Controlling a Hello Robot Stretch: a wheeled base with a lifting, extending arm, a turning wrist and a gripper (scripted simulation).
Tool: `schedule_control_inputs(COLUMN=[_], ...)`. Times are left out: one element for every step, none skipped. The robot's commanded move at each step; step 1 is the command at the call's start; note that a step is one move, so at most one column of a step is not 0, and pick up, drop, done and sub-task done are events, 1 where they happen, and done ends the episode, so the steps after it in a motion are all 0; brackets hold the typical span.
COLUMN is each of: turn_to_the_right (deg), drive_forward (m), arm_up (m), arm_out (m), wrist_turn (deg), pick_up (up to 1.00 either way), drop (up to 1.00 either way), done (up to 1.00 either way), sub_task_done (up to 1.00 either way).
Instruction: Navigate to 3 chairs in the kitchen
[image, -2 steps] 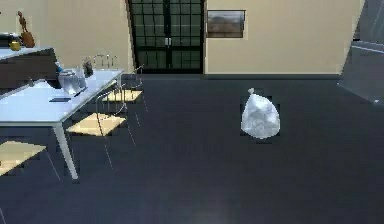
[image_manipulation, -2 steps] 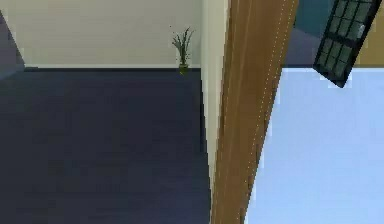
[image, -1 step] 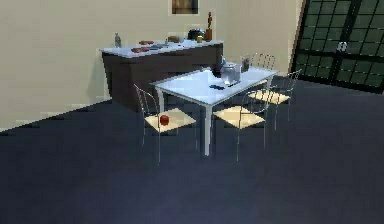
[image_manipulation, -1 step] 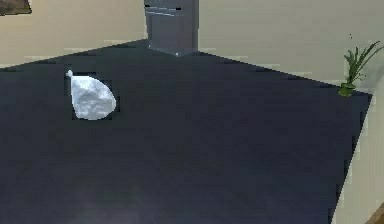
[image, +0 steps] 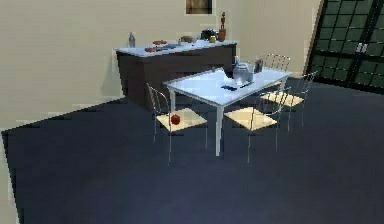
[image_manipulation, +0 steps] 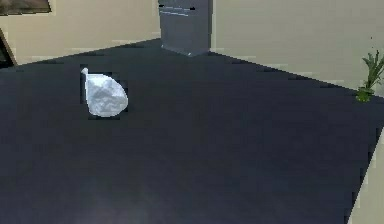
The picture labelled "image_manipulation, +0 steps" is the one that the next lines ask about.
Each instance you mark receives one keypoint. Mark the dark brown framed door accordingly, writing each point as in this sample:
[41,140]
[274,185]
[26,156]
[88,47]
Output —
[4,53]

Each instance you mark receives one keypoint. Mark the green house plant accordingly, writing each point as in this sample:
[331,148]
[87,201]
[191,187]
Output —
[370,78]

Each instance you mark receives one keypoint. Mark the dark framed wall picture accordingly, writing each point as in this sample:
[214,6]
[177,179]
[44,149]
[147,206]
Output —
[23,6]

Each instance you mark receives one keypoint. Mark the grey fridge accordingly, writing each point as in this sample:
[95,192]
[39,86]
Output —
[185,28]

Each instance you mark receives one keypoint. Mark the white tied rubbish bag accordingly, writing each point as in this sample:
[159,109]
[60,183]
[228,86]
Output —
[105,96]

